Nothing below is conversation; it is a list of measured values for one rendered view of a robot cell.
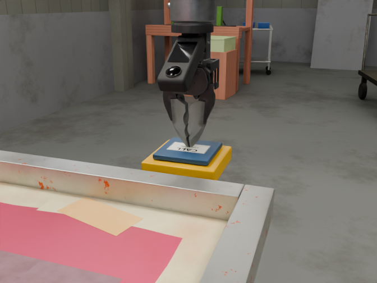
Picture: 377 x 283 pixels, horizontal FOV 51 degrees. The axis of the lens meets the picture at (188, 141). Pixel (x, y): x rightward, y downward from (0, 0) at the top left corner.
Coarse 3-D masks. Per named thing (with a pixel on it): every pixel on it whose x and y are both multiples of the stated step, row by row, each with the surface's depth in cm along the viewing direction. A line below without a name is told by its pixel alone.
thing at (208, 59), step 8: (176, 32) 64; (184, 32) 64; (192, 32) 63; (200, 32) 64; (208, 32) 64; (208, 40) 70; (208, 48) 70; (208, 56) 71; (200, 64) 65; (208, 64) 67; (216, 64) 70; (200, 72) 65; (208, 72) 65; (216, 72) 71; (192, 80) 66; (200, 80) 66; (208, 80) 67; (192, 88) 67; (200, 88) 66; (216, 88) 72
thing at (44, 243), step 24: (48, 216) 50; (0, 240) 45; (24, 240) 45; (48, 240) 45; (72, 240) 45; (96, 240) 45; (120, 240) 45; (144, 240) 45; (168, 240) 45; (0, 264) 41; (24, 264) 41; (48, 264) 41; (72, 264) 41; (96, 264) 41; (120, 264) 41; (144, 264) 41
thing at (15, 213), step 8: (0, 208) 52; (8, 208) 52; (16, 208) 52; (24, 208) 52; (32, 208) 52; (0, 216) 50; (8, 216) 50; (16, 216) 50; (24, 216) 50; (0, 224) 48; (8, 224) 48; (0, 232) 47
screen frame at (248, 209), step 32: (0, 160) 59; (32, 160) 59; (64, 160) 59; (64, 192) 56; (96, 192) 54; (128, 192) 53; (160, 192) 51; (192, 192) 50; (224, 192) 49; (256, 192) 49; (256, 224) 42; (224, 256) 36; (256, 256) 38
